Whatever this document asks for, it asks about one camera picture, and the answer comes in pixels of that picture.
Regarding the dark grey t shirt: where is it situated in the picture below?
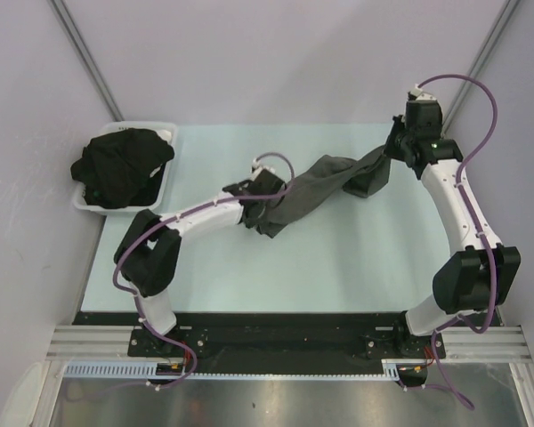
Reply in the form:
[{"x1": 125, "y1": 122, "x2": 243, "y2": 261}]
[{"x1": 244, "y1": 146, "x2": 391, "y2": 238}]

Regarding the white t shirt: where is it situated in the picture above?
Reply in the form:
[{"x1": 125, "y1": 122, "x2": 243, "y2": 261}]
[{"x1": 150, "y1": 129, "x2": 174, "y2": 178}]

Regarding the black t shirt pile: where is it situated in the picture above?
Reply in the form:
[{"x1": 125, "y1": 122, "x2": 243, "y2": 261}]
[{"x1": 70, "y1": 128, "x2": 166, "y2": 209}]

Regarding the white plastic laundry bin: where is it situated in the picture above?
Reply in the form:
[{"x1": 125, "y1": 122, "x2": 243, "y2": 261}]
[{"x1": 71, "y1": 121, "x2": 181, "y2": 216}]

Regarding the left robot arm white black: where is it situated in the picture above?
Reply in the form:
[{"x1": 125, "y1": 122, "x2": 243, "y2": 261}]
[{"x1": 113, "y1": 166, "x2": 288, "y2": 356}]

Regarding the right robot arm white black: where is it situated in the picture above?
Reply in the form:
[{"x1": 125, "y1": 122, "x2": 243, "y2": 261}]
[{"x1": 384, "y1": 94, "x2": 521, "y2": 357}]

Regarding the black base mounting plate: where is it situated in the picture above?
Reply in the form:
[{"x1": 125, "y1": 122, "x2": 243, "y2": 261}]
[{"x1": 73, "y1": 310, "x2": 502, "y2": 362}]

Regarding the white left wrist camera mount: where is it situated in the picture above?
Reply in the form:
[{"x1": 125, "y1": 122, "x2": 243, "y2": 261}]
[{"x1": 251, "y1": 163, "x2": 276, "y2": 180}]

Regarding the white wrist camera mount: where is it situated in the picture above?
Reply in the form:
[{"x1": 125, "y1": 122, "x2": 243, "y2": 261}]
[
  {"x1": 251, "y1": 163, "x2": 276, "y2": 180},
  {"x1": 408, "y1": 85, "x2": 438, "y2": 102}
]

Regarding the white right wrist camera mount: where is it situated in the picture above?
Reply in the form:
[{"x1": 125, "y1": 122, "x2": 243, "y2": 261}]
[{"x1": 408, "y1": 85, "x2": 438, "y2": 102}]

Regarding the aluminium right corner post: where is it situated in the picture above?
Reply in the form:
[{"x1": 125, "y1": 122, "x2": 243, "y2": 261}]
[{"x1": 443, "y1": 0, "x2": 523, "y2": 133}]

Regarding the aluminium corner post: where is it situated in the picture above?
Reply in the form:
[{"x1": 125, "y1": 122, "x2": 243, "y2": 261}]
[
  {"x1": 443, "y1": 0, "x2": 523, "y2": 133},
  {"x1": 46, "y1": 0, "x2": 124, "y2": 122}
]

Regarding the aluminium front frame rail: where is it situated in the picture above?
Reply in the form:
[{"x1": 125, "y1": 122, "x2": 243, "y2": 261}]
[{"x1": 46, "y1": 326, "x2": 532, "y2": 364}]

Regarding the light blue cable duct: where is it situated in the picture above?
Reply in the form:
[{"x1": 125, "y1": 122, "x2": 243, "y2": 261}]
[{"x1": 64, "y1": 359, "x2": 410, "y2": 382}]

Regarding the aluminium left corner post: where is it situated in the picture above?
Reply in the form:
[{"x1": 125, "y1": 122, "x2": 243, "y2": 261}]
[{"x1": 46, "y1": 0, "x2": 124, "y2": 122}]

